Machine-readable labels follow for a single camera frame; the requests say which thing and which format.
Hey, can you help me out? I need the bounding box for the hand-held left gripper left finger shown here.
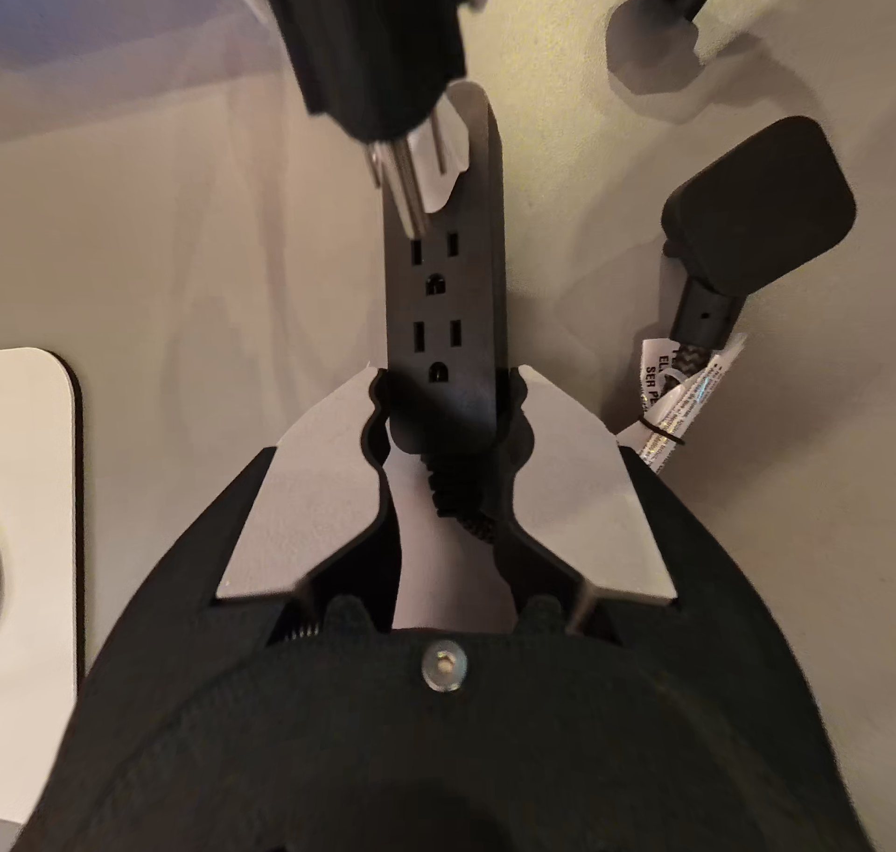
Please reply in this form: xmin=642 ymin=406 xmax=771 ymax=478
xmin=216 ymin=367 xmax=405 ymax=632

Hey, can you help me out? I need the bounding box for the black flat plug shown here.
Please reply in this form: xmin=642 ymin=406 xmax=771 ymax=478
xmin=660 ymin=115 xmax=858 ymax=363

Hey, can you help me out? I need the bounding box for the white stand with wooden board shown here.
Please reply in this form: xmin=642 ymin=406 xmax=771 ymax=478
xmin=0 ymin=348 xmax=86 ymax=832

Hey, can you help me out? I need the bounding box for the black power strip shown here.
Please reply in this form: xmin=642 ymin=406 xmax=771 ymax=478
xmin=381 ymin=82 xmax=506 ymax=455

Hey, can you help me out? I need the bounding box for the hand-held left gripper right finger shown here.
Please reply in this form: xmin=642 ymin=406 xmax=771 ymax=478
xmin=492 ymin=365 xmax=680 ymax=632

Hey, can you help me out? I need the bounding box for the black power plug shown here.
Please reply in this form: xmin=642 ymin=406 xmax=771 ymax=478
xmin=248 ymin=0 xmax=469 ymax=240

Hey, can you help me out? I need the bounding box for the white cable label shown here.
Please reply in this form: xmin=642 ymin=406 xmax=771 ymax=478
xmin=616 ymin=332 xmax=749 ymax=476

